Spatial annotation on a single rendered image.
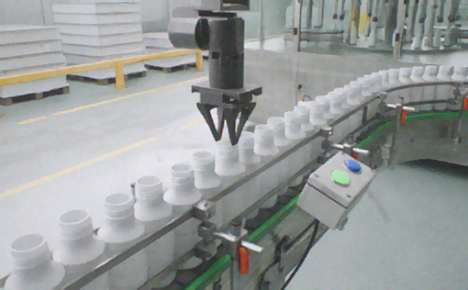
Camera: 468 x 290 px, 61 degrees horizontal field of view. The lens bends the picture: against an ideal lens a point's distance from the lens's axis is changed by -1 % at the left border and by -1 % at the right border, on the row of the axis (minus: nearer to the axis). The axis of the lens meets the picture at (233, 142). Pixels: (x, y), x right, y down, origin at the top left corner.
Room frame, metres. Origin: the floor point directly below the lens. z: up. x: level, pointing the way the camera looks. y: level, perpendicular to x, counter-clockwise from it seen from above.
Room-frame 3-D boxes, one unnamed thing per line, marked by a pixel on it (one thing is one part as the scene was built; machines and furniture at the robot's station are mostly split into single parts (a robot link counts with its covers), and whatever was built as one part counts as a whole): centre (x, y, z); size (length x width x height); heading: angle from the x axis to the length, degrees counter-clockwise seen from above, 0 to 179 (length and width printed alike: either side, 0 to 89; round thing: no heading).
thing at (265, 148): (0.74, -0.06, 1.08); 0.06 x 0.06 x 0.17
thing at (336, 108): (1.03, -0.26, 1.08); 0.06 x 0.06 x 0.17
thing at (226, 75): (0.65, 0.01, 1.29); 0.10 x 0.07 x 0.07; 55
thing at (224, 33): (0.65, 0.02, 1.35); 0.07 x 0.06 x 0.07; 55
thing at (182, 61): (8.57, 1.46, 0.33); 1.23 x 1.04 x 0.66; 54
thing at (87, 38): (7.39, 2.40, 0.67); 1.23 x 1.04 x 1.35; 56
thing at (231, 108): (0.64, 0.01, 1.21); 0.07 x 0.07 x 0.09; 55
